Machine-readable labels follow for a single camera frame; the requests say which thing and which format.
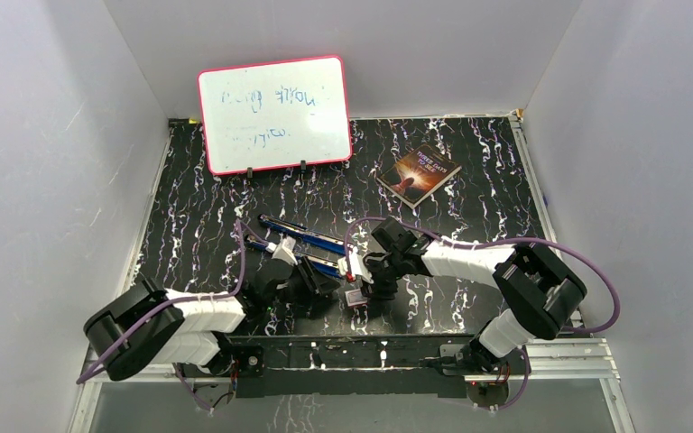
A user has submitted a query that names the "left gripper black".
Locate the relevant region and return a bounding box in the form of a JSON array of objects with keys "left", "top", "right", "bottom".
[{"left": 264, "top": 256, "right": 339, "bottom": 311}]

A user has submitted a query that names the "small red staple box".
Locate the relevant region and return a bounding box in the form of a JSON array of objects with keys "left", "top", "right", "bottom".
[{"left": 344, "top": 290, "right": 367, "bottom": 308}]

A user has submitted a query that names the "whiteboard with pink frame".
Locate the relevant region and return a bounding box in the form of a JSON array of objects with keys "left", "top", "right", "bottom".
[{"left": 197, "top": 55, "right": 353, "bottom": 176}]

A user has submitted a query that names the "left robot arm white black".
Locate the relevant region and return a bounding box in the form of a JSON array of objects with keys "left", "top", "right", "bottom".
[{"left": 83, "top": 255, "right": 346, "bottom": 382}]

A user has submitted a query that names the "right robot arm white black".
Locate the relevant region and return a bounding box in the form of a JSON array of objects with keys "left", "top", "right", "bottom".
[{"left": 347, "top": 217, "right": 587, "bottom": 374}]

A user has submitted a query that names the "paperback book orange cover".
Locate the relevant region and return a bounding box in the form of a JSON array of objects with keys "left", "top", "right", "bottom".
[{"left": 377, "top": 144, "right": 461, "bottom": 209}]

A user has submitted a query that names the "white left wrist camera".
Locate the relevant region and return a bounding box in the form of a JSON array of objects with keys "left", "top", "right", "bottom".
[{"left": 264, "top": 235, "right": 298, "bottom": 266}]

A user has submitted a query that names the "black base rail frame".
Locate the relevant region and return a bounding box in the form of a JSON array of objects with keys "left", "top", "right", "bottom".
[{"left": 176, "top": 333, "right": 512, "bottom": 401}]

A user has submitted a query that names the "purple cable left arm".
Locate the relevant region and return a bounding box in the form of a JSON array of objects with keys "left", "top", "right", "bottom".
[{"left": 76, "top": 219, "right": 270, "bottom": 413}]

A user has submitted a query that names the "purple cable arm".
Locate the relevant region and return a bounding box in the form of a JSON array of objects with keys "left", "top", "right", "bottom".
[
  {"left": 343, "top": 216, "right": 622, "bottom": 413},
  {"left": 76, "top": 219, "right": 270, "bottom": 413}
]

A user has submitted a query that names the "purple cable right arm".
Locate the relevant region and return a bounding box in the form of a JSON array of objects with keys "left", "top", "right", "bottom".
[{"left": 343, "top": 216, "right": 622, "bottom": 413}]

